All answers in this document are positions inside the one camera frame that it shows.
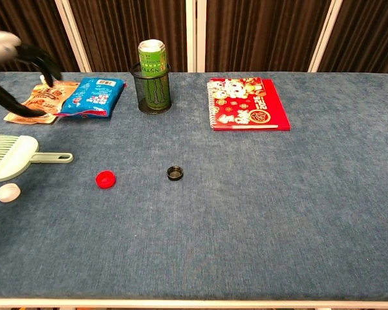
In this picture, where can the orange snack packet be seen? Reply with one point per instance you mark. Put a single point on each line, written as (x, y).
(40, 100)

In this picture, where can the white bottle cap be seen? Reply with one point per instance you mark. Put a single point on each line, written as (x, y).
(7, 192)

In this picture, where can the dark brown curtain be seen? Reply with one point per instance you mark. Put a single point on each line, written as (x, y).
(255, 32)

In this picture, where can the red spiral calendar notebook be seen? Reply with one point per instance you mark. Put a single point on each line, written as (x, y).
(247, 105)

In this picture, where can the black mesh pen holder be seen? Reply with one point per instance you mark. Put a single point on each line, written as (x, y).
(153, 93)

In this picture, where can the red bottle cap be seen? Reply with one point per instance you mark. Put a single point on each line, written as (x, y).
(105, 179)

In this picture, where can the green drink can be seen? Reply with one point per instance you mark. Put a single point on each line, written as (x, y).
(152, 55)

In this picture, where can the black bottle cap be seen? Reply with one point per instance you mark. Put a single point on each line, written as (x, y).
(175, 172)

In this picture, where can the white partition frame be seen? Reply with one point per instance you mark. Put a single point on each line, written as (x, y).
(191, 35)

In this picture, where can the blue fabric table cover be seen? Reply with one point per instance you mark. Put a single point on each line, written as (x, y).
(213, 210)

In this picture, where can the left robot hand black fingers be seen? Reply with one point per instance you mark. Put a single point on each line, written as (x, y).
(6, 48)

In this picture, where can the blue snack packet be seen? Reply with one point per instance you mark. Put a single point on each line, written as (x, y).
(92, 97)

